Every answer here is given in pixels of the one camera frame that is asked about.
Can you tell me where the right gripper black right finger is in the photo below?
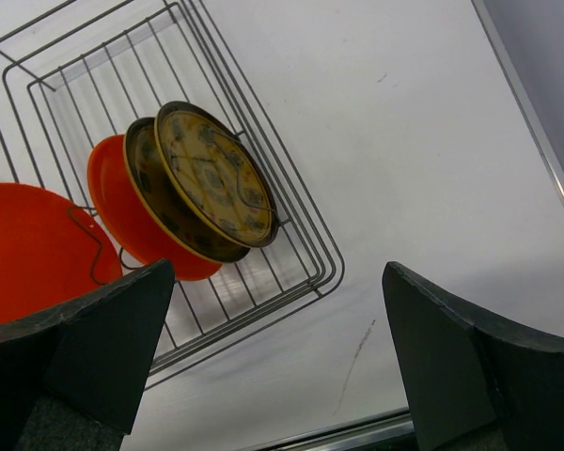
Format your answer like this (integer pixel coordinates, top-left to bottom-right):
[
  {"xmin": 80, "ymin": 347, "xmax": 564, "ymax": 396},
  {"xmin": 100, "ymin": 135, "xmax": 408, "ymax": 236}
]
[{"xmin": 382, "ymin": 261, "xmax": 564, "ymax": 450}]

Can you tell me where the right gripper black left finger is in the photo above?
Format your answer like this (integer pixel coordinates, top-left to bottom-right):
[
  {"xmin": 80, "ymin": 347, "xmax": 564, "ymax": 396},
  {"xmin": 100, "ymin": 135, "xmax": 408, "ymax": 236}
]
[{"xmin": 0, "ymin": 259, "xmax": 175, "ymax": 450}]

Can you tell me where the orange plate front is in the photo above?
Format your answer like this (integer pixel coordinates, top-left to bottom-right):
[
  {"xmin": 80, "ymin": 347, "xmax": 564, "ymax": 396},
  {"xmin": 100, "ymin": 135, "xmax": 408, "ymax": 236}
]
[{"xmin": 0, "ymin": 183, "xmax": 122, "ymax": 324}]

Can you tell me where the orange plate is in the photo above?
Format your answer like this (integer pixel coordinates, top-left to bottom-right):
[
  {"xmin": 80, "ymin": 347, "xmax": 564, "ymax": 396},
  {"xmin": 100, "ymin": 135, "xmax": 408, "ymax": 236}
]
[
  {"xmin": 0, "ymin": 183, "xmax": 122, "ymax": 324},
  {"xmin": 86, "ymin": 134, "xmax": 222, "ymax": 281}
]

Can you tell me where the mustard plate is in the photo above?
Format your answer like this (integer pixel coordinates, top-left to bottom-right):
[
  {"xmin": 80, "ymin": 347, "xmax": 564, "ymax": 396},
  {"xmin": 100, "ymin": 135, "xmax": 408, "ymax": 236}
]
[
  {"xmin": 153, "ymin": 101, "xmax": 279, "ymax": 248},
  {"xmin": 122, "ymin": 117, "xmax": 250, "ymax": 264}
]

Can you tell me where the wire dish rack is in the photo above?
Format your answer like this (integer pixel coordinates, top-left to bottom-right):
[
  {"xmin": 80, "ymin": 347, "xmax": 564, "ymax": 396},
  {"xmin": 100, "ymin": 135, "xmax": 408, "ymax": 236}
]
[{"xmin": 0, "ymin": 1, "xmax": 345, "ymax": 386}]

